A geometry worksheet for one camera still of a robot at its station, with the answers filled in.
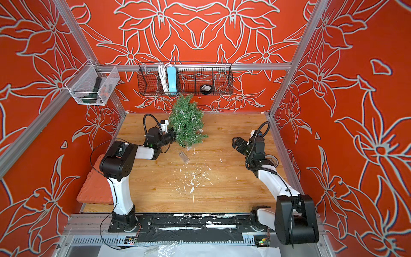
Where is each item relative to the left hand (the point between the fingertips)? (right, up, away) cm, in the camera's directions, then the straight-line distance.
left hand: (184, 129), depth 94 cm
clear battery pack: (0, -17, +1) cm, 17 cm away
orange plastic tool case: (-43, -30, -15) cm, 54 cm away
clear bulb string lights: (+1, +8, -16) cm, 18 cm away
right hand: (+29, -6, -8) cm, 30 cm away
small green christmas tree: (+3, +5, -16) cm, 17 cm away
